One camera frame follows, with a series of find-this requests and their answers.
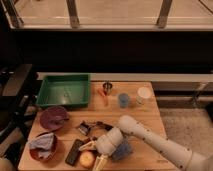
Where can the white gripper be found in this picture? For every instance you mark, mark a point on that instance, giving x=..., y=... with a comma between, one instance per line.
x=106, y=144

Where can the yellow red apple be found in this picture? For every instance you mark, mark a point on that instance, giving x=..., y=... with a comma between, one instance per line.
x=87, y=159

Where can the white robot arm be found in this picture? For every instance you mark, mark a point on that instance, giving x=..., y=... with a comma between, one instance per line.
x=182, y=157

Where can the green plastic tray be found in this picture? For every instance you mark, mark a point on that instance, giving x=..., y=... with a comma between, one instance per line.
x=64, y=90

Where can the bunch of dark grapes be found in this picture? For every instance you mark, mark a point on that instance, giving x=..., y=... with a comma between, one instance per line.
x=93, y=138

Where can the black rectangular remote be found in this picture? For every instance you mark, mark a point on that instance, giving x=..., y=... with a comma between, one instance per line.
x=74, y=152

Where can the blue sponge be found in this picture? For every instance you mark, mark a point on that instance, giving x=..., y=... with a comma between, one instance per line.
x=122, y=151

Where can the grey blue cloth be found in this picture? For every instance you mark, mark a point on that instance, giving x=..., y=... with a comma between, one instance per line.
x=43, y=143

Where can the dark purple bowl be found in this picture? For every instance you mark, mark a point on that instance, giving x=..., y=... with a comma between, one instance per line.
x=53, y=118

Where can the brown bowl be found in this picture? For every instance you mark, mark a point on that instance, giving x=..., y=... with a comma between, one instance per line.
x=34, y=153

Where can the blue plastic cup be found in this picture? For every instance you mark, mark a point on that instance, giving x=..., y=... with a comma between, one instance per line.
x=123, y=100

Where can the white paper cup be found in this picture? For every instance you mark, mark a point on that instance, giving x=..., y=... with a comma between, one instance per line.
x=143, y=94

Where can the black chair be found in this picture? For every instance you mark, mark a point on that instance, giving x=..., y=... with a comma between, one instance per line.
x=16, y=95

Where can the black handled peeler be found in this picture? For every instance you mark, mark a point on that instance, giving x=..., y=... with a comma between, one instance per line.
x=86, y=127

